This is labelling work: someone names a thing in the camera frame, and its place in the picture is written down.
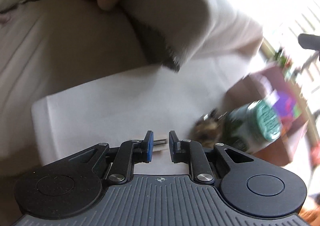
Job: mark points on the brown furry toy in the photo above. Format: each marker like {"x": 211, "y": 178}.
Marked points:
{"x": 209, "y": 128}

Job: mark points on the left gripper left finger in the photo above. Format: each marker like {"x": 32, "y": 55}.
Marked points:
{"x": 148, "y": 147}

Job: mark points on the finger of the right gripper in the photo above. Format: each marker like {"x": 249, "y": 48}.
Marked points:
{"x": 309, "y": 41}

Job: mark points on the green lid glass jar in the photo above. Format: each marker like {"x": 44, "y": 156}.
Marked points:
{"x": 251, "y": 127}

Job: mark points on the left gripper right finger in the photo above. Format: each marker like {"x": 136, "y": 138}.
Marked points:
{"x": 175, "y": 147}

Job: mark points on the pink cardboard box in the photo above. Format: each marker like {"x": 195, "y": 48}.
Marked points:
{"x": 258, "y": 86}

